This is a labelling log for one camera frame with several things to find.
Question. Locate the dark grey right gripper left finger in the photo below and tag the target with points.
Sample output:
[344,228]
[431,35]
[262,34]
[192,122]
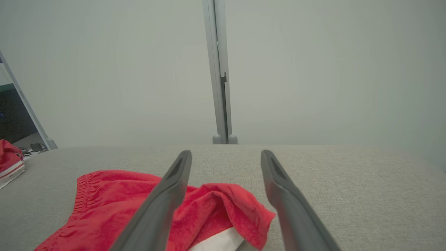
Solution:
[153,223]

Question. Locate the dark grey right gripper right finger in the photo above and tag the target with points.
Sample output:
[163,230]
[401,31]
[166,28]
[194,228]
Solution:
[299,226]

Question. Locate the red basketball jersey white sleeves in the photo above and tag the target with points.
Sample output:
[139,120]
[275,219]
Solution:
[8,157]

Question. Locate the black power adapter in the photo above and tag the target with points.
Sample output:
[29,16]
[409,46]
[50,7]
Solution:
[36,147]

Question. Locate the slim grey partition post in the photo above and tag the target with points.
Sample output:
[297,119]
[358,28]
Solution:
[51,144]

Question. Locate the grey partition post with foot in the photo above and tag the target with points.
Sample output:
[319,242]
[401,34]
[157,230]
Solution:
[214,69]
[222,35]

